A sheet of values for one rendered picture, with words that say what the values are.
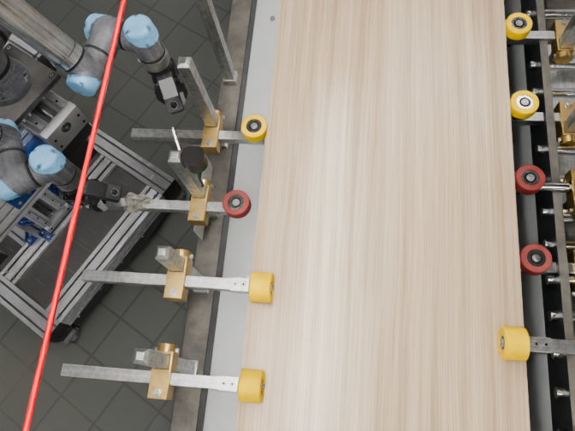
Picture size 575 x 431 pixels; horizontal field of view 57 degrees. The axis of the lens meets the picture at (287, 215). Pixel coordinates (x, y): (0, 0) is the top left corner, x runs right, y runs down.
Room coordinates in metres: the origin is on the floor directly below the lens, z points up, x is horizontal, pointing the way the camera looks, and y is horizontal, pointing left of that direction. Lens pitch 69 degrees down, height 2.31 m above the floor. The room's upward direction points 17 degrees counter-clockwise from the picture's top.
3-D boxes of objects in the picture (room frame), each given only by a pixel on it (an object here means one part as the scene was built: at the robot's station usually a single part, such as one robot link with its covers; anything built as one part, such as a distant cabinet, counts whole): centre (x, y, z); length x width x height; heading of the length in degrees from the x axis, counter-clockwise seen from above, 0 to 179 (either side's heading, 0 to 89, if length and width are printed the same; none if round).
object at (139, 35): (0.98, 0.22, 1.23); 0.09 x 0.08 x 0.11; 55
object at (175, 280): (0.44, 0.33, 0.94); 0.13 x 0.06 x 0.05; 159
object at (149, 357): (0.22, 0.41, 0.89); 0.03 x 0.03 x 0.48; 69
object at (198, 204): (0.67, 0.24, 0.84); 0.13 x 0.06 x 0.05; 159
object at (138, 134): (0.91, 0.20, 0.82); 0.43 x 0.03 x 0.04; 69
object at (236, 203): (0.61, 0.13, 0.85); 0.08 x 0.08 x 0.11
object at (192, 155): (0.68, 0.19, 1.02); 0.06 x 0.06 x 0.22; 69
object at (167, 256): (0.46, 0.32, 0.86); 0.03 x 0.03 x 0.48; 69
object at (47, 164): (0.77, 0.55, 1.12); 0.09 x 0.08 x 0.11; 98
